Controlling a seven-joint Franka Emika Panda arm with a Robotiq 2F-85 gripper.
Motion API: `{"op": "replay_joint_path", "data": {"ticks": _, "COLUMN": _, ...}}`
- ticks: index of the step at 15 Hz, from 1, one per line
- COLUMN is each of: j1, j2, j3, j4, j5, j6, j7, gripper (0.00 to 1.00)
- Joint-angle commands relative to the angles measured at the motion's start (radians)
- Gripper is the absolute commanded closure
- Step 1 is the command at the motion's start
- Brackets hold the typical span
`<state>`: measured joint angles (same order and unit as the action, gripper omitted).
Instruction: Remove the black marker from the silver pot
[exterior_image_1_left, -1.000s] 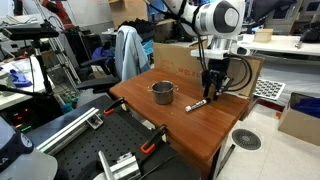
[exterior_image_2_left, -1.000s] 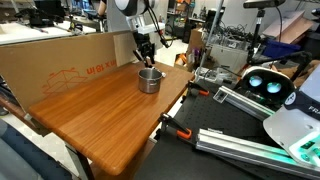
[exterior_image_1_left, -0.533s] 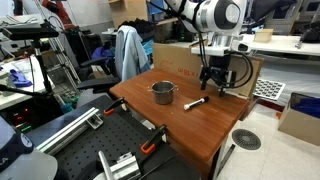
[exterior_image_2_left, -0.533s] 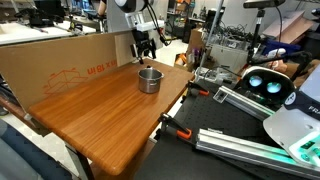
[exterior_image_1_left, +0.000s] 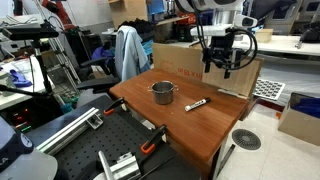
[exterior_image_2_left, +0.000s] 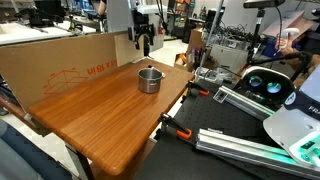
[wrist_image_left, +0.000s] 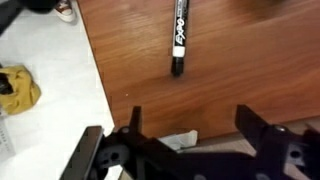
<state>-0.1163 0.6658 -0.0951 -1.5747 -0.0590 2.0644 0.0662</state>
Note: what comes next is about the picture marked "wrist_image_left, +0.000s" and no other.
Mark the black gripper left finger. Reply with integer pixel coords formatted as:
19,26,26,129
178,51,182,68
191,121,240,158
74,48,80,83
59,105,178,180

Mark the red and white sneaker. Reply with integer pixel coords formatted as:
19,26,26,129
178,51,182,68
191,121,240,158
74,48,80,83
54,0,78,24

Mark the white crumpled paper strip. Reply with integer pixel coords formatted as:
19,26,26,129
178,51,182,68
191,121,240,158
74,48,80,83
159,129,199,152

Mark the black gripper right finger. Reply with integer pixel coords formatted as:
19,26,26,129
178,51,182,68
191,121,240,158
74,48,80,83
234,104,320,180

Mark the black Expo marker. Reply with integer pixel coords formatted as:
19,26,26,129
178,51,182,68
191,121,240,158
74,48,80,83
170,0,190,78

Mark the dark trouser leg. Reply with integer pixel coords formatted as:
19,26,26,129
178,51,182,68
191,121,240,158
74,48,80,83
19,0,63,15

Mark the white printed paper sheet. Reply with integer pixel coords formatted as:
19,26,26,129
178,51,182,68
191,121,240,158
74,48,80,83
0,116,17,163

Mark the yellow cloth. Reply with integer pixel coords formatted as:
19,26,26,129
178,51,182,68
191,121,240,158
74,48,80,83
0,64,42,116

